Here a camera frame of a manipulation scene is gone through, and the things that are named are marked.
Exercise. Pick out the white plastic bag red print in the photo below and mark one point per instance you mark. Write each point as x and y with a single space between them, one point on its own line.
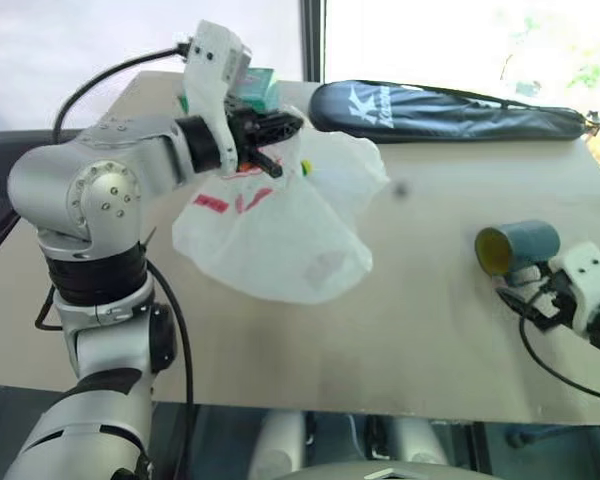
280 235

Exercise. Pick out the dark window frame post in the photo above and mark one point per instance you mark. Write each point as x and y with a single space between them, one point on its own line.
312 40

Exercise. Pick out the green plant outside window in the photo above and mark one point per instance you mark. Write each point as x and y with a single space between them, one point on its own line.
555 55

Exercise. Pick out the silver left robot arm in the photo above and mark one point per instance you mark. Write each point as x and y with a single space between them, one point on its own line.
105 190

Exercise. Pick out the small yellow green object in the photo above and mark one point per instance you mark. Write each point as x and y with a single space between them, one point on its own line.
306 167

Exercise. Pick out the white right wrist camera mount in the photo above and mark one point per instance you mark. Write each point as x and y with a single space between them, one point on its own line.
587 280

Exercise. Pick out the silver robot leg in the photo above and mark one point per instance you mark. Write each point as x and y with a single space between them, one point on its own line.
412 440
275 442

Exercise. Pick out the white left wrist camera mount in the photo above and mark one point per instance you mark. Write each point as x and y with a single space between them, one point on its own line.
211 70

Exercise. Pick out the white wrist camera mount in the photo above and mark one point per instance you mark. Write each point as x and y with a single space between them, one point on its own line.
587 280
211 70

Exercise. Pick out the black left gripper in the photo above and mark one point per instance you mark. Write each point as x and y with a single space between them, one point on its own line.
240 131

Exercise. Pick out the blue cylinder yellow inside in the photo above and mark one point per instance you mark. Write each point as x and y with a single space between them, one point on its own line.
527 242

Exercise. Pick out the green cardboard box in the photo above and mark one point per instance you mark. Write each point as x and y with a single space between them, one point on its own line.
260 87

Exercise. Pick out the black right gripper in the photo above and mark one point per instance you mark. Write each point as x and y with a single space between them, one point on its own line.
557 297

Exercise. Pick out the black badminton racket bag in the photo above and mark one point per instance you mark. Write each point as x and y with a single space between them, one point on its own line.
405 112

